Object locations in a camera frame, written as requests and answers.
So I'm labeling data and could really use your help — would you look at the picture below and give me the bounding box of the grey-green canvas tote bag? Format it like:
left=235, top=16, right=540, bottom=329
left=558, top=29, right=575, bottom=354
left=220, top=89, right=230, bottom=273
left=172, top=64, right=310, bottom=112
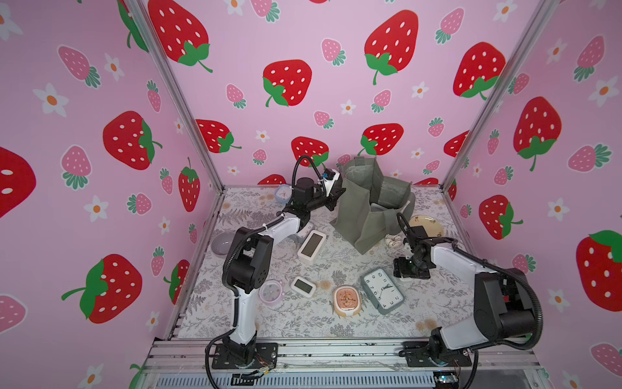
left=331, top=157, right=416, bottom=254

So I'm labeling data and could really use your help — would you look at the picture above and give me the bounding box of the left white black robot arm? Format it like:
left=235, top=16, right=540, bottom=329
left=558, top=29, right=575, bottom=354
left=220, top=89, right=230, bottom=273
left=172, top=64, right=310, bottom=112
left=222, top=170, right=345, bottom=347

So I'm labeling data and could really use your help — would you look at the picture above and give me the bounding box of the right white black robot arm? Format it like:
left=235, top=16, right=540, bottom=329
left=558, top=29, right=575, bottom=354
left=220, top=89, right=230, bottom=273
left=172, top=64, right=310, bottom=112
left=394, top=225, right=544, bottom=358

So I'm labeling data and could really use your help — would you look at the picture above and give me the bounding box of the small light blue clock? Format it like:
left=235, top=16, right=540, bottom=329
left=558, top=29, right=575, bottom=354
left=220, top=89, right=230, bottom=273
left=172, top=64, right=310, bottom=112
left=275, top=184, right=293, bottom=204

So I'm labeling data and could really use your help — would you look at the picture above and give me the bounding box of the large grey-green rectangular clock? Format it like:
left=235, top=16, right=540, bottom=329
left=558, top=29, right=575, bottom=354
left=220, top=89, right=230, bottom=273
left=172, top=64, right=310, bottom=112
left=361, top=267, right=405, bottom=315

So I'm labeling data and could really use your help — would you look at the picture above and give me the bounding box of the white digital clock green screen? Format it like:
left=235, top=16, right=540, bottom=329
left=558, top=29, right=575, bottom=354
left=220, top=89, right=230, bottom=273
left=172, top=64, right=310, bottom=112
left=297, top=230, right=327, bottom=265

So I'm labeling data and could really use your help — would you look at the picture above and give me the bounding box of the peach cat-face clock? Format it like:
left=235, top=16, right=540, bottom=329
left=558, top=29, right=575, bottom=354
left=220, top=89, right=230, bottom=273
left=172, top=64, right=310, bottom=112
left=332, top=285, right=361, bottom=318

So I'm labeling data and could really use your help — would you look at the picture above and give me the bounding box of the small white square digital clock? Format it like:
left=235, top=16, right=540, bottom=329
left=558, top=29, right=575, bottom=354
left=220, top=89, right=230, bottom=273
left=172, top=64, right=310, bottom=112
left=290, top=277, right=317, bottom=299

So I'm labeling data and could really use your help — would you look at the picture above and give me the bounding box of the lilac round alarm clock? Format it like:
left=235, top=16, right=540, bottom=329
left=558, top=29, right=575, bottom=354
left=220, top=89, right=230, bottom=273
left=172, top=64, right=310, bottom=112
left=259, top=280, right=283, bottom=306

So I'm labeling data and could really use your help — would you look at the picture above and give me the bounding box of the small patterned round trinket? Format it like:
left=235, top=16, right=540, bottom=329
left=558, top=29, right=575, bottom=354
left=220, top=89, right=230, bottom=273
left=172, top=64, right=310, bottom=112
left=385, top=234, right=403, bottom=250

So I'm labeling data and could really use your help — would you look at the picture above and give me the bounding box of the cream floral plate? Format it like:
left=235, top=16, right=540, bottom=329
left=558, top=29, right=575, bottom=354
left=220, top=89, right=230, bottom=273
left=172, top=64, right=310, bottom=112
left=409, top=215, right=445, bottom=238

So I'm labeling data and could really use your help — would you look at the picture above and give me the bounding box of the lilac round dish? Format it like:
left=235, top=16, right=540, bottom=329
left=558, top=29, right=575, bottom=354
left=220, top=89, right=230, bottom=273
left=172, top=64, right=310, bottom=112
left=211, top=231, right=235, bottom=256

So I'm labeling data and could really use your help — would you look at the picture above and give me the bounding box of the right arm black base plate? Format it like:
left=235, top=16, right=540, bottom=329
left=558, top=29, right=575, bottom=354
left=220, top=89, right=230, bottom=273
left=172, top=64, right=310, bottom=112
left=398, top=341, right=472, bottom=368

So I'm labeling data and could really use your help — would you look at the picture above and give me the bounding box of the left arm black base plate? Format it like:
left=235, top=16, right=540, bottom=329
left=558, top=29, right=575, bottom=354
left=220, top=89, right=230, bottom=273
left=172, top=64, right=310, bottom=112
left=210, top=343, right=279, bottom=370

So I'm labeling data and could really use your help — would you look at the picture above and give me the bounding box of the aluminium front rail frame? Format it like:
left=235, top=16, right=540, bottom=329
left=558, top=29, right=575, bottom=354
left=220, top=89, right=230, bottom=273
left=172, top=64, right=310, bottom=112
left=132, top=338, right=553, bottom=388

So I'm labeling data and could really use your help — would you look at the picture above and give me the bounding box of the left corner aluminium post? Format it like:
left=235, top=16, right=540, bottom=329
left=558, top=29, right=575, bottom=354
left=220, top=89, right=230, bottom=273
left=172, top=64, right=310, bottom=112
left=126, top=1, right=224, bottom=193

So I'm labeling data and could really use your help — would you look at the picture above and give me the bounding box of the corner aluminium post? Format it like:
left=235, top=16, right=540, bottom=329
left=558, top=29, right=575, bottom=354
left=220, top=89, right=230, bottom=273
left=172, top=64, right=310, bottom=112
left=126, top=1, right=224, bottom=193
left=440, top=0, right=559, bottom=195

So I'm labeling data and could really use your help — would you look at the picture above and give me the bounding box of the right corner aluminium post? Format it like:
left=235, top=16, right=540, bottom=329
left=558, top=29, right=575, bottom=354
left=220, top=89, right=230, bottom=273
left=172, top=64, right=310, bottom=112
left=440, top=0, right=559, bottom=195

